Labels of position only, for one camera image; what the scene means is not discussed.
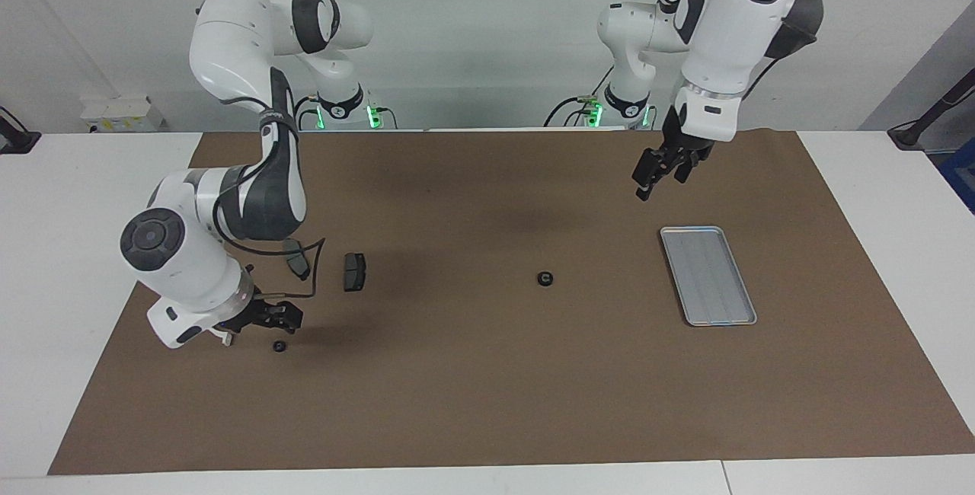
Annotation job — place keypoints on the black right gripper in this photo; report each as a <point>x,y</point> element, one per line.
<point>247,316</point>

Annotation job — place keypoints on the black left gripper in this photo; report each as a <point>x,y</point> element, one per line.
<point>685,148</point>

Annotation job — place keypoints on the large black bearing gear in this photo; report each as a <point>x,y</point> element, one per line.
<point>545,279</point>

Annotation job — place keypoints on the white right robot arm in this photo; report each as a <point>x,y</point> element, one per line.
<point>183,266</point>

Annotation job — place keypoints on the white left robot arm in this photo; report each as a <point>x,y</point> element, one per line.
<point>724,30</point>

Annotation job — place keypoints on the silver metal tray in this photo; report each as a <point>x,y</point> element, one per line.
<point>708,276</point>

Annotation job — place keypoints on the long dark brake pad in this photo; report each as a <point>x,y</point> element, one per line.
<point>298,263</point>

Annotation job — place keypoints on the short dark brake pad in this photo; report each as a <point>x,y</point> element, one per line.
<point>355,273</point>

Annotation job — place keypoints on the brown table mat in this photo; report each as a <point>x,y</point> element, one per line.
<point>495,388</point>

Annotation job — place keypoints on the blue crate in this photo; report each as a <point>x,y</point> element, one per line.
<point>961,175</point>

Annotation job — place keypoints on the black desk clamp mount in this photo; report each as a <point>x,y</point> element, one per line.
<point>914,129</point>
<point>15,137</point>

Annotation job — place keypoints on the white wall socket box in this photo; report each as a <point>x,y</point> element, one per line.
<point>122,114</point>

